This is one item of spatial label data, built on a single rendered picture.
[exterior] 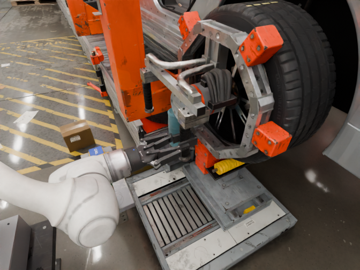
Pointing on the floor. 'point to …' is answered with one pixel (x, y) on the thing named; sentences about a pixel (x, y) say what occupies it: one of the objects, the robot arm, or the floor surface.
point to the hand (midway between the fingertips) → (185, 140)
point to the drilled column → (122, 217)
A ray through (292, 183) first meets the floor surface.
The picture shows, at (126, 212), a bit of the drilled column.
